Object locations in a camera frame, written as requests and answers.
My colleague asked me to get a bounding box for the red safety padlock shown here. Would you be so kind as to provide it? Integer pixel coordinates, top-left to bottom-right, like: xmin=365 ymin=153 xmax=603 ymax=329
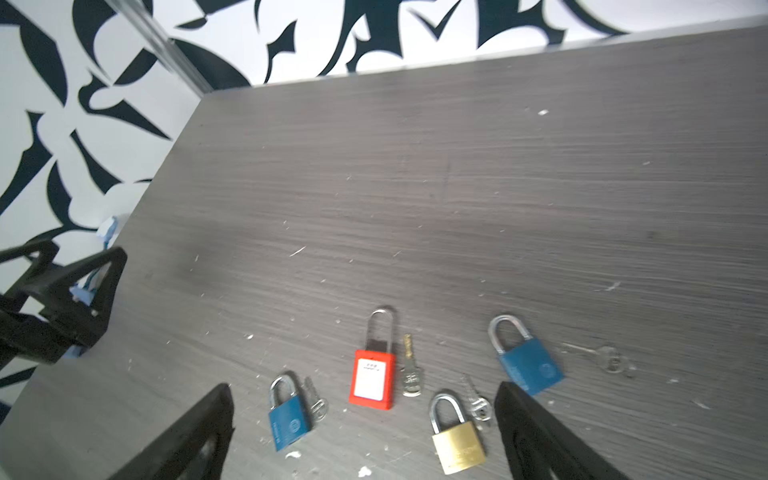
xmin=348 ymin=306 xmax=396 ymax=410

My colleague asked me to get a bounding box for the blue padlock with key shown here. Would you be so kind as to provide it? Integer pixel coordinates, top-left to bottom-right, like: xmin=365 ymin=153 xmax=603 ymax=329
xmin=488 ymin=314 xmax=565 ymax=396

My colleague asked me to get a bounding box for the small dark blue padlock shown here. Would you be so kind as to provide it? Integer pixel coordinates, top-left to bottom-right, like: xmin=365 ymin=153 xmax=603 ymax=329
xmin=268 ymin=373 xmax=310 ymax=451

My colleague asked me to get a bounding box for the silver loose key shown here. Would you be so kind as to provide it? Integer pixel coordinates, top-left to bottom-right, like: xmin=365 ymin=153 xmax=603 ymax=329
xmin=562 ymin=342 xmax=636 ymax=378

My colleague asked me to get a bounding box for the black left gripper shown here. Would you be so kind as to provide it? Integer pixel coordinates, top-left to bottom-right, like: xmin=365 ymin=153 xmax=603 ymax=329
xmin=1 ymin=239 xmax=128 ymax=366

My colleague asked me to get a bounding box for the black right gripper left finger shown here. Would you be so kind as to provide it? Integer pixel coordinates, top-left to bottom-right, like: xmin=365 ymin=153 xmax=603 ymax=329
xmin=111 ymin=383 xmax=234 ymax=479

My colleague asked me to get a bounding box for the light blue device left wall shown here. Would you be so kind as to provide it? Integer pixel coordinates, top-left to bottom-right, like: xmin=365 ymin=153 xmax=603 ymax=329
xmin=57 ymin=216 xmax=127 ymax=359

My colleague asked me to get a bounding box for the brass padlock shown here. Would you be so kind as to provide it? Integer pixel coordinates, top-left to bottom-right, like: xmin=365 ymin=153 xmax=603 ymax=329
xmin=429 ymin=392 xmax=486 ymax=475

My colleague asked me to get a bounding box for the silver small-lock key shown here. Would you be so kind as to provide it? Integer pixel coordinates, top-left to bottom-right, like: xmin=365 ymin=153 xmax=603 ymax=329
xmin=304 ymin=377 xmax=329 ymax=424

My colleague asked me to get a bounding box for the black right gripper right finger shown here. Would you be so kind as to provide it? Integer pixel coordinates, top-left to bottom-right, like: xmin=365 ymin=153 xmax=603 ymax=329
xmin=494 ymin=381 xmax=626 ymax=480

